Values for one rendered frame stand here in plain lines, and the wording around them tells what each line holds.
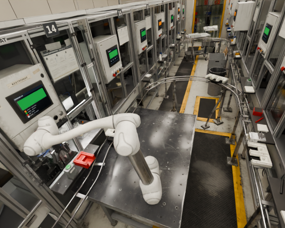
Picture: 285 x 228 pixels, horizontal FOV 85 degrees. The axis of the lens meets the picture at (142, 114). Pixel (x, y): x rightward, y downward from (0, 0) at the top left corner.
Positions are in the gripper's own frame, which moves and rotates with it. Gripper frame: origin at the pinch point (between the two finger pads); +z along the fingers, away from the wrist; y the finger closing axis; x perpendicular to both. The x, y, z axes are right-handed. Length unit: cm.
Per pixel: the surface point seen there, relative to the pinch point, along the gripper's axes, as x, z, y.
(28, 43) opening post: -9, -87, -18
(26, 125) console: -9.1, -38.2, 7.3
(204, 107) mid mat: 110, 87, -274
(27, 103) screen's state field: -6, -53, 2
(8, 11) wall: -356, -152, -261
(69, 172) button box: 1.4, 10.8, 2.0
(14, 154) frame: -11.4, -24.7, 21.5
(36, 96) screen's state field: -6, -54, -6
